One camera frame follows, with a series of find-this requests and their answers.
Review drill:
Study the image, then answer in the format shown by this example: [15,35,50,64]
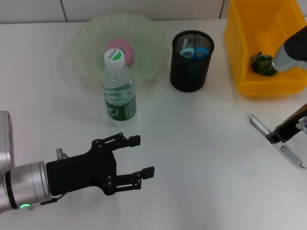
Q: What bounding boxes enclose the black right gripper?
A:
[265,103,307,145]

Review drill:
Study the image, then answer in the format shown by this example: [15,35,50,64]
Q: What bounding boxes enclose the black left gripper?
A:
[45,132,155,196]

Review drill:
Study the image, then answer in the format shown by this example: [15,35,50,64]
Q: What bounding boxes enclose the silver white pen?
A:
[248,114,307,170]

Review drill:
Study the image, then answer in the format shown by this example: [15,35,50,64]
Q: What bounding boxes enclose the clear green-label water bottle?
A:
[103,47,137,127]

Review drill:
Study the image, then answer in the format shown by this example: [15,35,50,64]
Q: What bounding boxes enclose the green plastic wrapper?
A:
[249,52,279,77]

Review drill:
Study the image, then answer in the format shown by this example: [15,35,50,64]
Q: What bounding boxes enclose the pink toy peach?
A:
[106,39,134,67]

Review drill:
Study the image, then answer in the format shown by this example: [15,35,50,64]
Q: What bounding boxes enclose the blue teal scissors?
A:
[179,47,209,72]

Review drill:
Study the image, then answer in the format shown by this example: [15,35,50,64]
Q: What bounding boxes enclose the black mesh pen holder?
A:
[170,30,215,93]

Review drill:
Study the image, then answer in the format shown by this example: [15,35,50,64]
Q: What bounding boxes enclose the green glass fruit plate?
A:
[71,13,170,88]

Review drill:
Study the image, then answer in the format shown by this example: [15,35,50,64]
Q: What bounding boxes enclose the yellow plastic bin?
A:
[224,0,307,96]

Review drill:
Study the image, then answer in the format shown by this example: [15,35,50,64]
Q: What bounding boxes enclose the left gripper cable with connector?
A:
[31,148,68,210]

